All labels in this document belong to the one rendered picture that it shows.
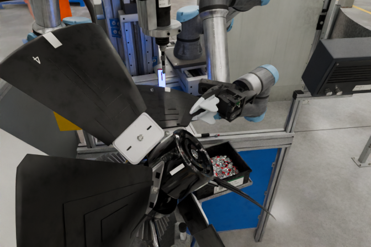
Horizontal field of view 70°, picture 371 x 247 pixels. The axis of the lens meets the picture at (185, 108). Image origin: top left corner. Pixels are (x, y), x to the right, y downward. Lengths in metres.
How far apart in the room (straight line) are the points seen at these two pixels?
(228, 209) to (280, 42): 1.69
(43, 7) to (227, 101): 0.72
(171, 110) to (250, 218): 1.08
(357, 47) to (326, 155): 1.55
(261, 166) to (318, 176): 1.05
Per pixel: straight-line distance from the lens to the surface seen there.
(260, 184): 1.44
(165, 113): 0.69
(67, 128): 1.04
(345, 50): 1.08
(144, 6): 0.46
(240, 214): 1.61
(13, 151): 0.65
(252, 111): 0.92
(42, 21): 1.13
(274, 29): 2.62
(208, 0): 0.90
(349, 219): 2.18
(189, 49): 1.33
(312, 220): 2.06
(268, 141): 1.21
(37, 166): 0.27
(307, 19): 2.73
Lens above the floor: 1.60
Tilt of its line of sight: 35 degrees down
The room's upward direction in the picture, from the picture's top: straight up
